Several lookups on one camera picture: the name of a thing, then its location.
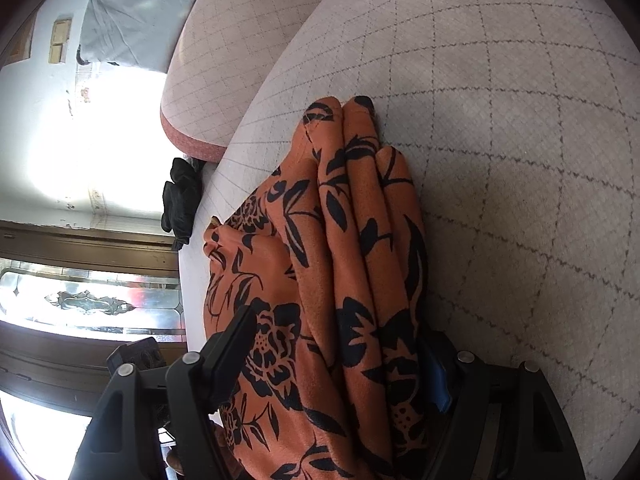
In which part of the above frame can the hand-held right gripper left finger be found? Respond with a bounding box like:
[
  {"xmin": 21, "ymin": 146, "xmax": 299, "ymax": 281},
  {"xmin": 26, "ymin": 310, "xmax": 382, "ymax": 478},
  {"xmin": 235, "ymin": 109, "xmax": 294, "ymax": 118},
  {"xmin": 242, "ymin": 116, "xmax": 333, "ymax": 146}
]
[{"xmin": 70, "ymin": 304, "xmax": 259, "ymax": 480}]

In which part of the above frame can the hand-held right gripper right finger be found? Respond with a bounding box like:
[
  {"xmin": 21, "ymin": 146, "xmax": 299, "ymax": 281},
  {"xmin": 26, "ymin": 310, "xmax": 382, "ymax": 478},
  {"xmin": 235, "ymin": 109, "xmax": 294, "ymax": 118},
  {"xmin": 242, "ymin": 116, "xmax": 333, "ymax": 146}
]
[{"xmin": 419, "ymin": 332, "xmax": 587, "ymax": 480}]

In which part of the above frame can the orange black floral garment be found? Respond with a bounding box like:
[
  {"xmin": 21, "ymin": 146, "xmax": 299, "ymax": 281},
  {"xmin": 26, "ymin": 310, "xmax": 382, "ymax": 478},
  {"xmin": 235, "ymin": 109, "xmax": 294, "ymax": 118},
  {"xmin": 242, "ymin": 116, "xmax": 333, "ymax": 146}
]
[{"xmin": 201, "ymin": 94, "xmax": 431, "ymax": 480}]

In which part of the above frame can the wooden door with glass pane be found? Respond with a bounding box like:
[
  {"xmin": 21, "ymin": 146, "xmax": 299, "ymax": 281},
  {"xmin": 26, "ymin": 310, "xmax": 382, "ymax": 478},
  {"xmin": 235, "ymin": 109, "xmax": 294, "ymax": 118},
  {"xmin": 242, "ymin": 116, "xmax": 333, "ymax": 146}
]
[{"xmin": 0, "ymin": 220, "xmax": 188, "ymax": 403}]

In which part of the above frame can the black cloth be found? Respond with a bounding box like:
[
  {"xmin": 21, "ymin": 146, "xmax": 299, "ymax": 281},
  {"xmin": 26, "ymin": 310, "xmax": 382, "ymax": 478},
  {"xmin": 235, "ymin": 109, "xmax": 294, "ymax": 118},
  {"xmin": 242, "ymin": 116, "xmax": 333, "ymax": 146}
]
[{"xmin": 161, "ymin": 156, "xmax": 203, "ymax": 252}]

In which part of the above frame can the grey quilted sofa seat cushion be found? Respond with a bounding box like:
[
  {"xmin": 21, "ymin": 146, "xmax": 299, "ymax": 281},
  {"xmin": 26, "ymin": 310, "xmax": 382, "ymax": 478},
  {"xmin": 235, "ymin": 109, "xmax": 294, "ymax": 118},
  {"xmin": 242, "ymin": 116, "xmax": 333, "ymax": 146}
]
[{"xmin": 177, "ymin": 0, "xmax": 640, "ymax": 411}]

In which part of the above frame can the pink-edged quilted sofa cushion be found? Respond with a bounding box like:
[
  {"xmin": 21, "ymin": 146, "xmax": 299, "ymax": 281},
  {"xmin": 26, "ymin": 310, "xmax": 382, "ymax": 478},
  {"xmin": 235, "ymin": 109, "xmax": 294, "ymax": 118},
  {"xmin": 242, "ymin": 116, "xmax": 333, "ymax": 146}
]
[{"xmin": 160, "ymin": 0, "xmax": 362, "ymax": 163}]

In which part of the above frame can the blue-grey sheet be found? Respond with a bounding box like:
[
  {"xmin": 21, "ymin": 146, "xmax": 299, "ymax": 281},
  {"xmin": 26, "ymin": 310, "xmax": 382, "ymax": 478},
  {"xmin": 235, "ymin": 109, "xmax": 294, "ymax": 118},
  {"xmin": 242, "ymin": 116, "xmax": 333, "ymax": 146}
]
[{"xmin": 76, "ymin": 0, "xmax": 218, "ymax": 73}]

